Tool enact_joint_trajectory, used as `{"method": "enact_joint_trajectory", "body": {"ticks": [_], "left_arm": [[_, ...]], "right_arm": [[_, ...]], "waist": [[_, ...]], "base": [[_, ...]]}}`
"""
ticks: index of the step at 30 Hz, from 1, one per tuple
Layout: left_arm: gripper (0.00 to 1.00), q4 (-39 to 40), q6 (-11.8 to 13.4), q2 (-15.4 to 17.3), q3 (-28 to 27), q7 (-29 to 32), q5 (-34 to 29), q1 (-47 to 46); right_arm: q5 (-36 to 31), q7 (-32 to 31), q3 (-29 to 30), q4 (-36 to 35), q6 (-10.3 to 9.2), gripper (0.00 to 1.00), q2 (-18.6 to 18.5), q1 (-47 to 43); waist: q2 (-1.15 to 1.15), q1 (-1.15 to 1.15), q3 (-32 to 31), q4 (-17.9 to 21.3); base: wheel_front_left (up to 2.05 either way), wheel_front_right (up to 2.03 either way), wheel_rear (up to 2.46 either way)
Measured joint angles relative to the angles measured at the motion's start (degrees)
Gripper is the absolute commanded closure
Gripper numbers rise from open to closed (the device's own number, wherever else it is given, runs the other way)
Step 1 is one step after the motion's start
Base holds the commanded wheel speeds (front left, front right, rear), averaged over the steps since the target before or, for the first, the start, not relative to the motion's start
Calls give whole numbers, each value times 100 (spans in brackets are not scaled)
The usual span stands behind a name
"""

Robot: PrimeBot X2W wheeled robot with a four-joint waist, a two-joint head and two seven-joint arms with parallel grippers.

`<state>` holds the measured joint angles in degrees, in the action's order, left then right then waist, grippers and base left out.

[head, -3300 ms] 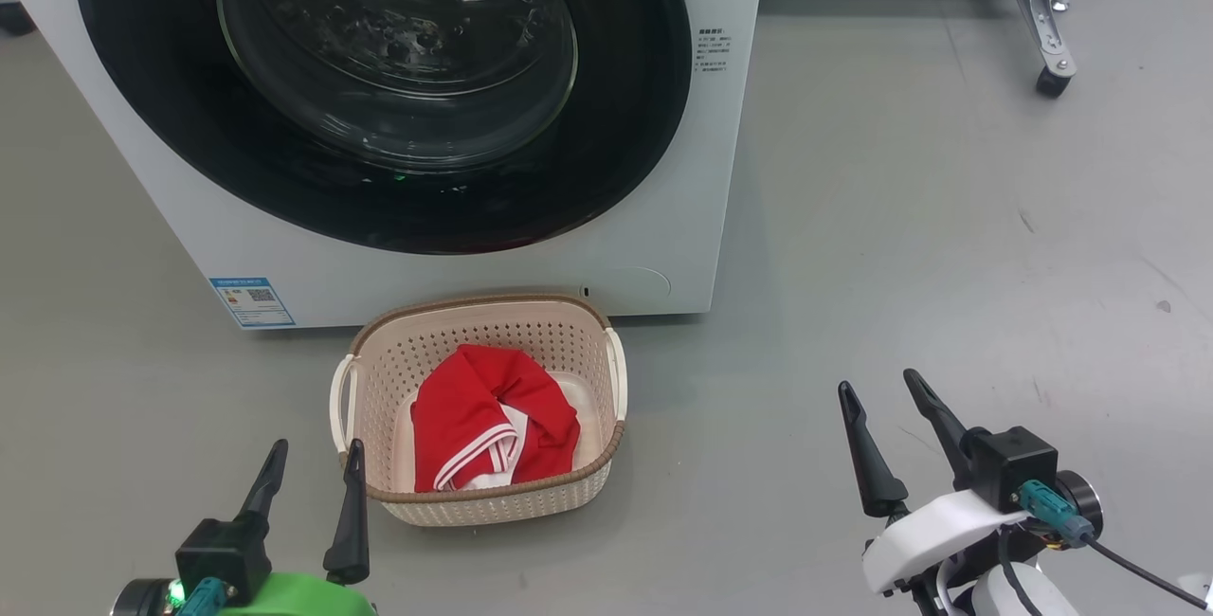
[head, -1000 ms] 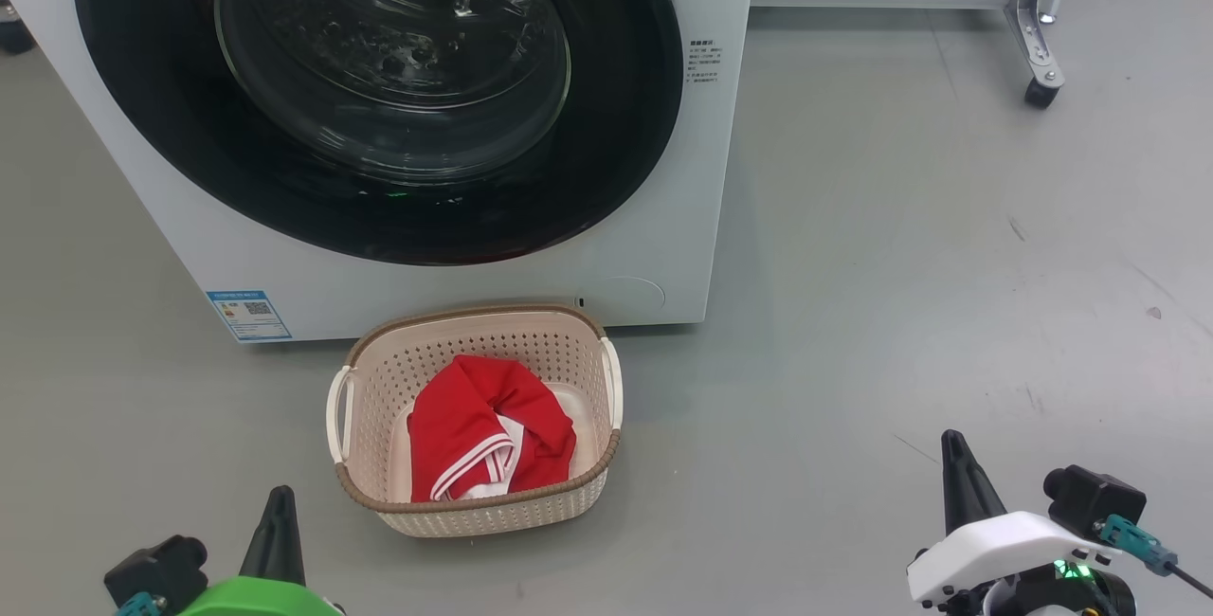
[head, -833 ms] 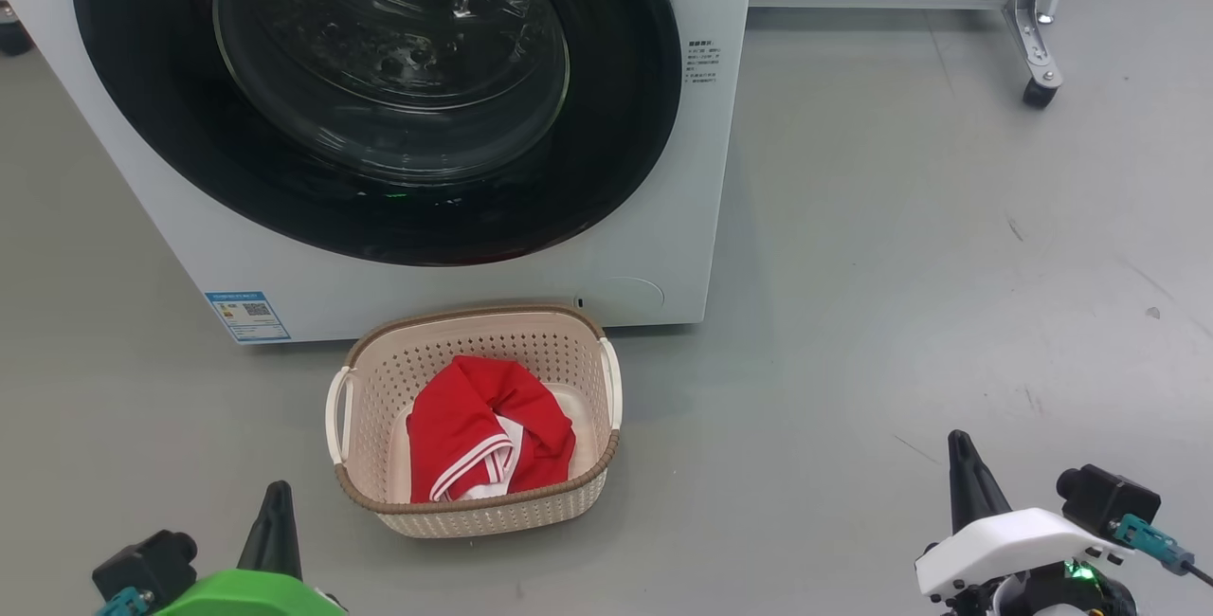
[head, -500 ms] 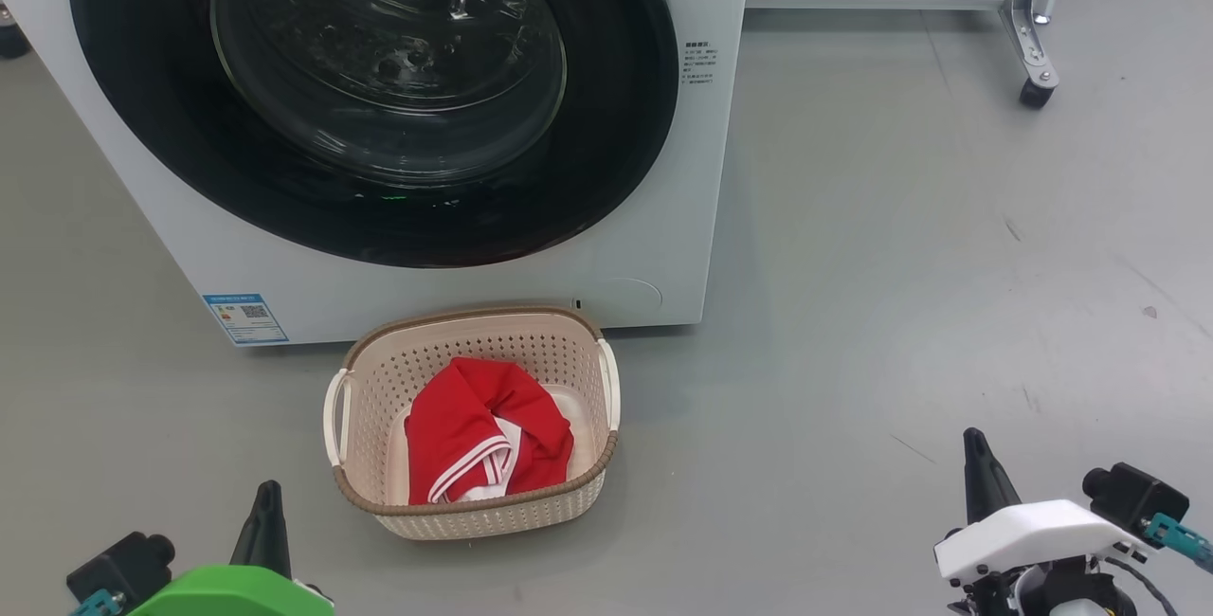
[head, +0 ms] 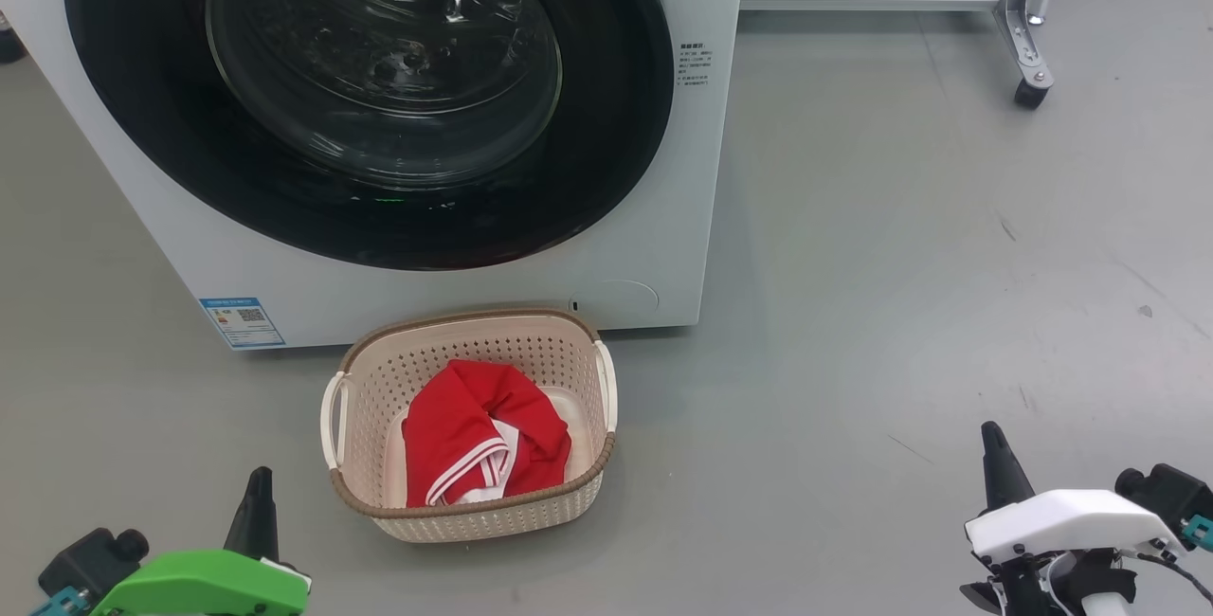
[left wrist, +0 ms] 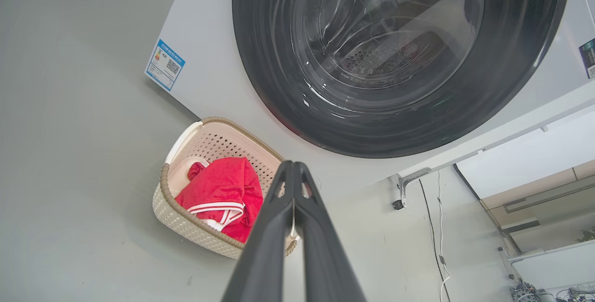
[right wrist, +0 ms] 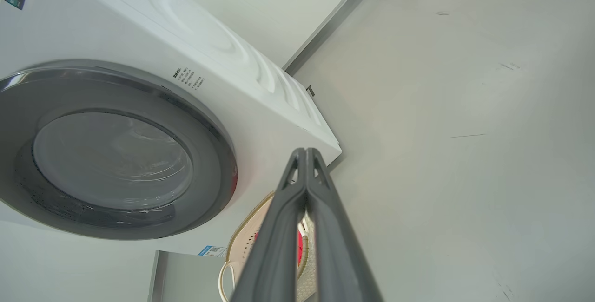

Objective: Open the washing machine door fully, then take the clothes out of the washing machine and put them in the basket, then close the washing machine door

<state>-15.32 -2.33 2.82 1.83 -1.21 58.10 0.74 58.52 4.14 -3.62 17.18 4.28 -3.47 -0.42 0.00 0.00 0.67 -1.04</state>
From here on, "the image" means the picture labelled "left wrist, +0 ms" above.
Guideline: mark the dark printed box with QR code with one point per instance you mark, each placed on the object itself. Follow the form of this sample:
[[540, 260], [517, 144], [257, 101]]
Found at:
[[588, 58]]

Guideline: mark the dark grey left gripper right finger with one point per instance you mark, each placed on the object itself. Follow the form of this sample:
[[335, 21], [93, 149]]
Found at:
[[320, 255]]

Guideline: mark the white desk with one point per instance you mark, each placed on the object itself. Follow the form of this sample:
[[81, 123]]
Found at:
[[553, 265]]

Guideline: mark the white front-load washing machine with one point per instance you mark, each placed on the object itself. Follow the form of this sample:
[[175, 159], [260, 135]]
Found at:
[[209, 37]]

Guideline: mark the cluttered power strip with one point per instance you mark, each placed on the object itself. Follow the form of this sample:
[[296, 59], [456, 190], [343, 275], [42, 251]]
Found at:
[[525, 292]]

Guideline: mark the blue energy label sticker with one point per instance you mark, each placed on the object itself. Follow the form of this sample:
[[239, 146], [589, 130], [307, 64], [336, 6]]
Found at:
[[165, 65]]

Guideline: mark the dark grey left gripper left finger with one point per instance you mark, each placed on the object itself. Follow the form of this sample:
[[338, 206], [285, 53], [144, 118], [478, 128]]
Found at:
[[267, 246]]

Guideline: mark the black round glass washer door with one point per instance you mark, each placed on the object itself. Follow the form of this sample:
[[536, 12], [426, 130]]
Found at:
[[260, 60]]

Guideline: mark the red garment with white trim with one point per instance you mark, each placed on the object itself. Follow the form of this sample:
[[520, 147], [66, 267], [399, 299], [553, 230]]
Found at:
[[223, 186]]

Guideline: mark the cream perforated laundry basket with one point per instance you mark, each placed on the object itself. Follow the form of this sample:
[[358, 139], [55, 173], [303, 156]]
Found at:
[[186, 223]]

